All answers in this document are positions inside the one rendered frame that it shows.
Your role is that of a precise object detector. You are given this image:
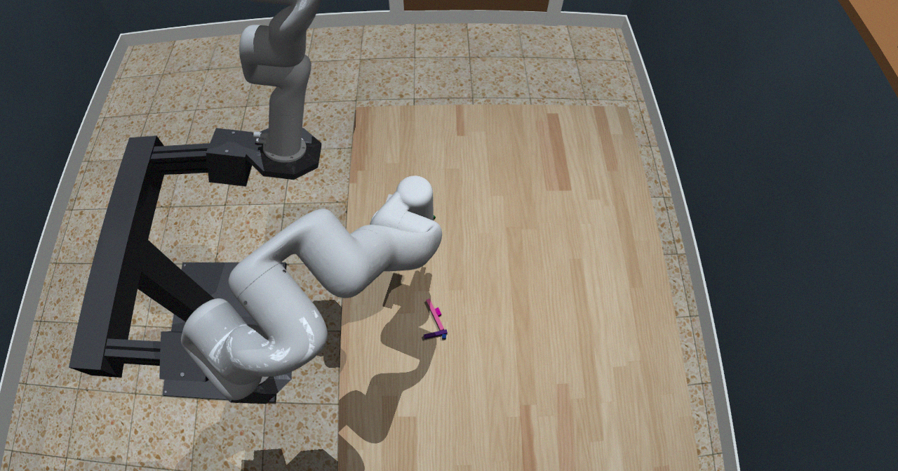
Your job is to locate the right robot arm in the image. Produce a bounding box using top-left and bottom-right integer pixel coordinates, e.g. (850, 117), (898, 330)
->
(181, 175), (442, 400)

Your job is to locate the purple rod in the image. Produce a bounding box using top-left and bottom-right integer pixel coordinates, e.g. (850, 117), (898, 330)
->
(424, 329), (448, 339)

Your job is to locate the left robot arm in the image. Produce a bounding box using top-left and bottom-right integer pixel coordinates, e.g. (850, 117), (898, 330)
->
(239, 0), (321, 163)

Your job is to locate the pink rod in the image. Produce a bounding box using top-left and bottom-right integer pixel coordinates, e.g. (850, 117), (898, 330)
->
(426, 298), (444, 331)

